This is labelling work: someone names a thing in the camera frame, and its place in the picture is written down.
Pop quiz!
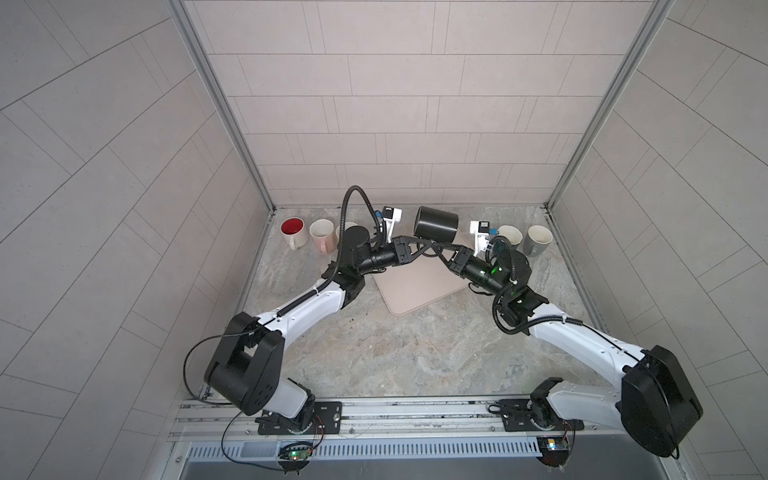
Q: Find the circuit board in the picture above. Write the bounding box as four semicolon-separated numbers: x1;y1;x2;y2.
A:
277;441;315;474
536;436;572;469

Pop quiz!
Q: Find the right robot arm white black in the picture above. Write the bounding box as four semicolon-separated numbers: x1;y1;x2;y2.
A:
432;238;703;458

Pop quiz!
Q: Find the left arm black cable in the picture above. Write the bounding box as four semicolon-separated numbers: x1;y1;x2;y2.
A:
182;185;385;403

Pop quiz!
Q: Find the black mug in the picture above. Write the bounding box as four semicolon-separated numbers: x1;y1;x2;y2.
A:
413;206;459;243

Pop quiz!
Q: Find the white mug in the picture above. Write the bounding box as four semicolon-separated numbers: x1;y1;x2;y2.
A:
280;217;309;251

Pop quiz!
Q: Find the dark green mug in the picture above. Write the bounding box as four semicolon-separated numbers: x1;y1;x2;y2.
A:
497;225;523;248

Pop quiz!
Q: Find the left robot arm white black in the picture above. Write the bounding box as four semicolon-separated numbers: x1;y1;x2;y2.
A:
204;226;432;423

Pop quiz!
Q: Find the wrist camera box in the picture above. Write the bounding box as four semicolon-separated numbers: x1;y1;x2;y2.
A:
470;220;492;257
381;206;402;243

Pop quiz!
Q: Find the pink mug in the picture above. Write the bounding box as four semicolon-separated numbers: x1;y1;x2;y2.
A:
309;219;338;254

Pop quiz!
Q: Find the grey mug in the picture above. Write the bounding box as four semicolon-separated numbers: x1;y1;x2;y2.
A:
521;225;554;257

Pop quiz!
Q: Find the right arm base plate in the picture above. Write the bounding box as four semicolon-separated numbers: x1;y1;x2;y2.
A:
487;399;585;432

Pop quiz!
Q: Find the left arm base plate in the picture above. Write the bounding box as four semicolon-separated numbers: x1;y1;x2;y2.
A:
258;401;343;436

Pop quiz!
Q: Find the left circuit board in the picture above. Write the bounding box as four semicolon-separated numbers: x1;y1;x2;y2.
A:
277;441;315;474

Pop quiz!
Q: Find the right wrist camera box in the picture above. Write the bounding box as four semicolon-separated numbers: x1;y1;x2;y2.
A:
470;220;492;257

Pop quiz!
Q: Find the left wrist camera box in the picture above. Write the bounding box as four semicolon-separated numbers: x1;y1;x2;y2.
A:
381;206;402;243

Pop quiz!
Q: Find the right circuit board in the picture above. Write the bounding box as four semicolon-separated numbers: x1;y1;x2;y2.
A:
536;436;572;469

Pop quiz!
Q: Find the light green mug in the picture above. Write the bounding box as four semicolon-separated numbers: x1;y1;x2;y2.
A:
335;222;357;236

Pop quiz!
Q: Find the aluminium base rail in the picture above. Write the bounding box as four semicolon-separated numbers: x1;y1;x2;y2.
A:
169;391;626;441

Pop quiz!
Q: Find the white vent grille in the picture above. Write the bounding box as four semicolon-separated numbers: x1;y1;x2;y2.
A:
187;437;542;462

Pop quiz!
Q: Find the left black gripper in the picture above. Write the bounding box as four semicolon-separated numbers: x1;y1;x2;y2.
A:
351;241;429;278

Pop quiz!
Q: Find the beige rectangular tray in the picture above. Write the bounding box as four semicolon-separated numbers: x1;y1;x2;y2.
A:
372;255;469;316

